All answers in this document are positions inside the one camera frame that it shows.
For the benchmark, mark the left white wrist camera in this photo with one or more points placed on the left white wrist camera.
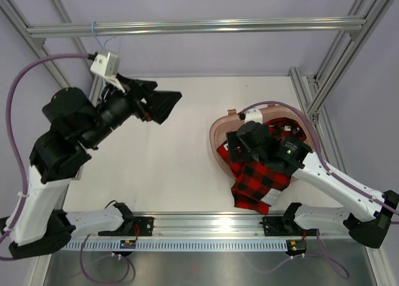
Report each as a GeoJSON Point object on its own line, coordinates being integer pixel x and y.
{"type": "Point", "coordinates": [105, 66]}

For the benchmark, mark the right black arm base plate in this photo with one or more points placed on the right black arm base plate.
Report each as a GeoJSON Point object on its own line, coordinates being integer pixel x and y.
{"type": "Point", "coordinates": [277, 226]}

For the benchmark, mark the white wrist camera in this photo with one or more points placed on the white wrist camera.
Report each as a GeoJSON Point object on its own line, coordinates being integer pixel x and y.
{"type": "Point", "coordinates": [105, 66]}
{"type": "Point", "coordinates": [251, 115]}

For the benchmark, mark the aluminium frame top crossbar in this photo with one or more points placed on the aluminium frame top crossbar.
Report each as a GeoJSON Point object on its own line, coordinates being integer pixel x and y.
{"type": "Point", "coordinates": [111, 29]}

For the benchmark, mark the red black plaid shirt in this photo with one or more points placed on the red black plaid shirt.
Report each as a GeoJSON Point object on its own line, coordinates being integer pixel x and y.
{"type": "Point", "coordinates": [257, 187]}

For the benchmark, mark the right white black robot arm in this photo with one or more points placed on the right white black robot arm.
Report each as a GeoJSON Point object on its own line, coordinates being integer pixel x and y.
{"type": "Point", "coordinates": [365, 213]}

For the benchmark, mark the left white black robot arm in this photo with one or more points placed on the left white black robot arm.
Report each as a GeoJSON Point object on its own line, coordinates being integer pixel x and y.
{"type": "Point", "coordinates": [76, 127]}

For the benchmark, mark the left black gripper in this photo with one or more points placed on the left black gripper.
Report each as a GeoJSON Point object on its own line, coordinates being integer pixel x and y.
{"type": "Point", "coordinates": [160, 104]}

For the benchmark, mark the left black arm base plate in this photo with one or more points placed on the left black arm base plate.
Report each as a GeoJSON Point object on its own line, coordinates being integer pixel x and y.
{"type": "Point", "coordinates": [142, 225]}

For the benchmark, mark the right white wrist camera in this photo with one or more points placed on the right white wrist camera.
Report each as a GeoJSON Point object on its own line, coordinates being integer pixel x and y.
{"type": "Point", "coordinates": [251, 115]}

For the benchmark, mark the white slotted cable duct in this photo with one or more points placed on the white slotted cable duct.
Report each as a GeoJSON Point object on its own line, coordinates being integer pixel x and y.
{"type": "Point", "coordinates": [178, 245]}

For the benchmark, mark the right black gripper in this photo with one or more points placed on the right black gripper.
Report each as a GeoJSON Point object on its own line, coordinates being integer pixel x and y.
{"type": "Point", "coordinates": [234, 141]}

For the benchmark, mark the pink translucent plastic basin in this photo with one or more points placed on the pink translucent plastic basin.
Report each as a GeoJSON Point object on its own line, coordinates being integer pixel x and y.
{"type": "Point", "coordinates": [270, 111]}

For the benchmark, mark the right aluminium frame posts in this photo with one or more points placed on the right aluminium frame posts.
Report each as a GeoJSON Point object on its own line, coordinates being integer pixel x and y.
{"type": "Point", "coordinates": [313, 91]}

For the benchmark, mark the front aluminium rail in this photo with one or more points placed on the front aluminium rail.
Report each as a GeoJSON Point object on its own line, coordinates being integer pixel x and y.
{"type": "Point", "coordinates": [205, 225]}

